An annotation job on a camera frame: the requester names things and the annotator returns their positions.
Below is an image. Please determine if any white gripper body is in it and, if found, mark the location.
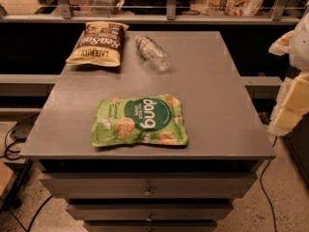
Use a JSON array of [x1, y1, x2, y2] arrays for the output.
[[289, 13, 309, 71]]

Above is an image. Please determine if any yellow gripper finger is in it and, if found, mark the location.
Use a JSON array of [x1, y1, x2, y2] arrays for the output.
[[268, 73, 309, 136], [268, 31, 294, 56]]

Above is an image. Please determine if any clear plastic water bottle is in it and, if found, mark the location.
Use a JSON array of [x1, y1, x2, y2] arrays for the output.
[[135, 36, 171, 73]]

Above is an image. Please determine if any black bag behind railing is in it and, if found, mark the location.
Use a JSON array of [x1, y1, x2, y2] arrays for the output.
[[122, 0, 192, 15]]

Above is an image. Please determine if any green dang rice chips bag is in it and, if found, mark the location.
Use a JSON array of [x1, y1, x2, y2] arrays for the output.
[[92, 94, 188, 147]]

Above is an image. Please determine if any grey drawer cabinet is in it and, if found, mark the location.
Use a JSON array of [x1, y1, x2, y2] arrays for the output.
[[21, 32, 274, 232]]

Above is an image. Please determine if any brown sea salt chip bag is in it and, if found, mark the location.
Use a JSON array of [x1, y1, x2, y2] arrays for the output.
[[66, 21, 128, 67]]

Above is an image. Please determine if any grey metal railing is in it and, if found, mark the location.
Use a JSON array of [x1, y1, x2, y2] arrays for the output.
[[0, 0, 308, 25]]

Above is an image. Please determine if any black floor cable right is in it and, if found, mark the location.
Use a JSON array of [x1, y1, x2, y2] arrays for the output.
[[259, 135, 279, 232]]

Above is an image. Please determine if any black floor cables left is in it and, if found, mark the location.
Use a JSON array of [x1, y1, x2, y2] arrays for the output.
[[0, 112, 54, 232]]

